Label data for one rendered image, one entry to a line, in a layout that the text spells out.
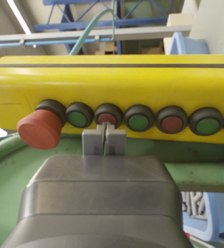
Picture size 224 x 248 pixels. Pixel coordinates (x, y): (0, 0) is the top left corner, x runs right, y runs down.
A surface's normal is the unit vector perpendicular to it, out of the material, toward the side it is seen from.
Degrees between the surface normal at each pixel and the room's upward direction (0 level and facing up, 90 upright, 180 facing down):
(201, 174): 90
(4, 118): 85
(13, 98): 85
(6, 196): 90
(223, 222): 103
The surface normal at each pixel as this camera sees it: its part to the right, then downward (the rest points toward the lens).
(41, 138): -0.12, 0.65
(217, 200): 0.08, -0.42
